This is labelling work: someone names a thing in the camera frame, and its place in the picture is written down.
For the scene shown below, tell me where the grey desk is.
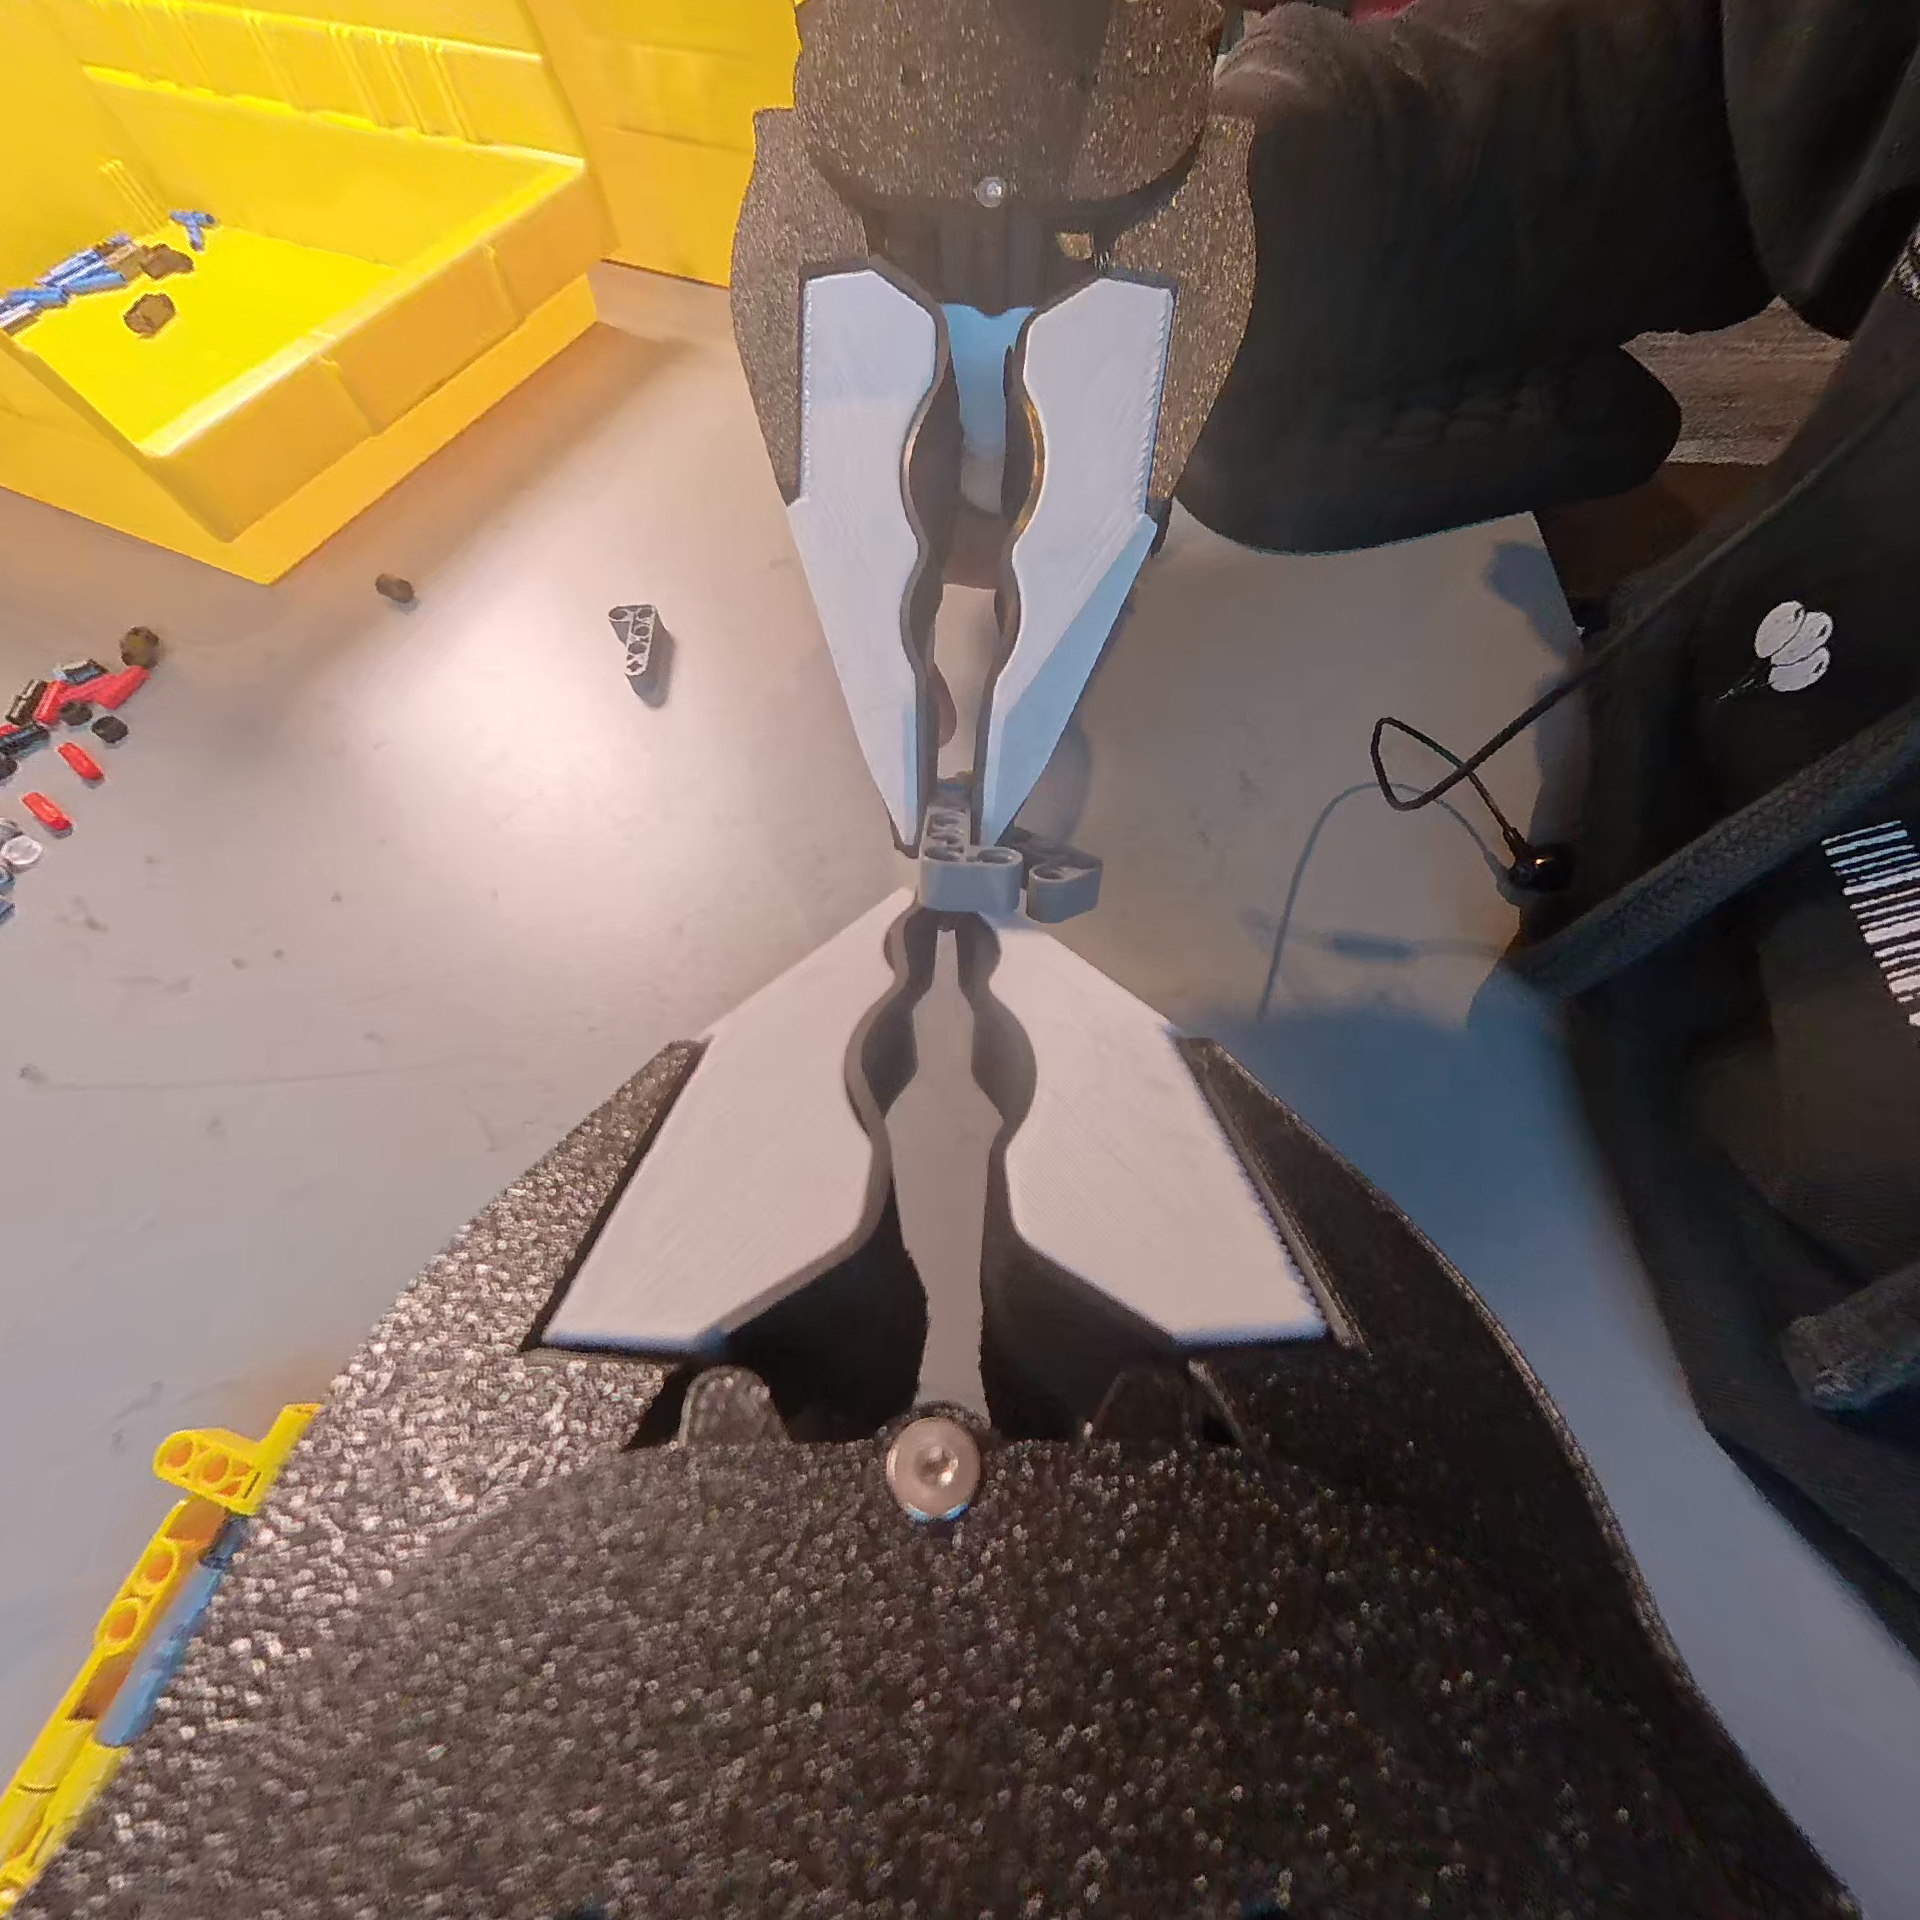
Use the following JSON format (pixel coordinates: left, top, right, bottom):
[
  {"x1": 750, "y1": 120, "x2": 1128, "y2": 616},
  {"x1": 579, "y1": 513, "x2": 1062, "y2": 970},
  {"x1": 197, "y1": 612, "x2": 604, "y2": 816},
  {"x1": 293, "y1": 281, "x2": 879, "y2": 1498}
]
[{"x1": 0, "y1": 254, "x2": 1920, "y2": 1920}]

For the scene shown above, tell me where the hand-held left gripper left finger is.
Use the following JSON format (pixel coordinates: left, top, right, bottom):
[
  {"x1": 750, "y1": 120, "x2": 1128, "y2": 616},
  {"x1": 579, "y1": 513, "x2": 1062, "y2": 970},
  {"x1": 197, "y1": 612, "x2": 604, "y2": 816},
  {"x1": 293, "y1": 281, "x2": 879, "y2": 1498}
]
[{"x1": 537, "y1": 890, "x2": 934, "y2": 1444}]

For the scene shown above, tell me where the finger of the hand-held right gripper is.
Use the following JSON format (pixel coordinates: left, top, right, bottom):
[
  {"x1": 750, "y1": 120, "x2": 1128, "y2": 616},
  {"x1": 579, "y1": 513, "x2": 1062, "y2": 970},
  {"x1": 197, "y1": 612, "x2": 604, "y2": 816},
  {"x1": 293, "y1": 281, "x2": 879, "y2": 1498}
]
[
  {"x1": 785, "y1": 261, "x2": 965, "y2": 858},
  {"x1": 975, "y1": 272, "x2": 1179, "y2": 843}
]

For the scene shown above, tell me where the pile of small brick pieces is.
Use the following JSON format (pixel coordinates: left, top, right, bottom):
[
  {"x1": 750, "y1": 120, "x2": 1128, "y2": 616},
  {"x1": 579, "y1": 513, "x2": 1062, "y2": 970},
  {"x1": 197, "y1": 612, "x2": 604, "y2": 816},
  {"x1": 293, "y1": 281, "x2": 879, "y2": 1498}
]
[{"x1": 0, "y1": 624, "x2": 166, "y2": 921}]

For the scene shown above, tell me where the person's right forearm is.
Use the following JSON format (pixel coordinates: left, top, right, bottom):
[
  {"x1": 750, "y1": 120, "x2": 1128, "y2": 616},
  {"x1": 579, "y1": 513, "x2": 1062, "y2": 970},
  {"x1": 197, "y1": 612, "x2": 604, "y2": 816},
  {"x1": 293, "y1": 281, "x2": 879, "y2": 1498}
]
[{"x1": 1181, "y1": 0, "x2": 1686, "y2": 557}]

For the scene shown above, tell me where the grey angled brick beam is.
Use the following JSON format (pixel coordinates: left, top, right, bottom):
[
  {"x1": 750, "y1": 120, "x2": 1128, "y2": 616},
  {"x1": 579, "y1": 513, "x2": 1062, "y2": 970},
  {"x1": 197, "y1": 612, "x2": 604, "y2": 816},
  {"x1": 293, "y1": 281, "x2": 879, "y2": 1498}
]
[{"x1": 918, "y1": 803, "x2": 1032, "y2": 912}]

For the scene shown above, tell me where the yellow brick piston assembly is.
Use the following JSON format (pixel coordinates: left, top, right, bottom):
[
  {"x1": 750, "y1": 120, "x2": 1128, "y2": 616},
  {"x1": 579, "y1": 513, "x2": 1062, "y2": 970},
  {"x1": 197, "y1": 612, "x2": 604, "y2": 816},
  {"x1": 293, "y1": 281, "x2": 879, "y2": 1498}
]
[{"x1": 0, "y1": 1402, "x2": 322, "y2": 1862}]

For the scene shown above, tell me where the black hoodie drawstring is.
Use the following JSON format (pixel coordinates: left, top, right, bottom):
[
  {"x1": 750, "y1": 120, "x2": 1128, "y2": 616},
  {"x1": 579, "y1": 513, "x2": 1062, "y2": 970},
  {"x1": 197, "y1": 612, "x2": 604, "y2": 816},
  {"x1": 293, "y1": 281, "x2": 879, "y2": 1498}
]
[{"x1": 1373, "y1": 590, "x2": 1670, "y2": 899}]

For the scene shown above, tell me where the plain yellow bin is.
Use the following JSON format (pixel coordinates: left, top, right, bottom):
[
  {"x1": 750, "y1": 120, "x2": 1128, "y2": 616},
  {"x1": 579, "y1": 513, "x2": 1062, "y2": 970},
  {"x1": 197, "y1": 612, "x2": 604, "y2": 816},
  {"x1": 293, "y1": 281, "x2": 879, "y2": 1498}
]
[{"x1": 517, "y1": 0, "x2": 799, "y2": 288}]

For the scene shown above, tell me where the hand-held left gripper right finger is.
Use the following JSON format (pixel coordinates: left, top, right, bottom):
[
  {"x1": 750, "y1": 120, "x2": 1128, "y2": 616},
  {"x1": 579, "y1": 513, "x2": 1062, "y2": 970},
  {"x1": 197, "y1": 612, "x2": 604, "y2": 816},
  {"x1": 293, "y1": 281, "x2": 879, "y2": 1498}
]
[{"x1": 961, "y1": 892, "x2": 1336, "y2": 1439}]

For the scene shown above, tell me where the yellow parts bin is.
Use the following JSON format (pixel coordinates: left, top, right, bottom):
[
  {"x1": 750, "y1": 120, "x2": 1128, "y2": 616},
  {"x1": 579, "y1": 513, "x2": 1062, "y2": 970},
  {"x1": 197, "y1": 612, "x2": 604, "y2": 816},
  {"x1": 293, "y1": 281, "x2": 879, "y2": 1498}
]
[{"x1": 0, "y1": 0, "x2": 618, "y2": 590}]

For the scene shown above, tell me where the cluster of blue brick pieces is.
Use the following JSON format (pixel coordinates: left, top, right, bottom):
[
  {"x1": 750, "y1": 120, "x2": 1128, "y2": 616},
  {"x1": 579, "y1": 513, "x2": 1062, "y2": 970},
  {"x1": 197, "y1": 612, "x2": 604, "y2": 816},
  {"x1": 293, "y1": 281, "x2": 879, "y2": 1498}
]
[{"x1": 0, "y1": 210, "x2": 221, "y2": 341}]

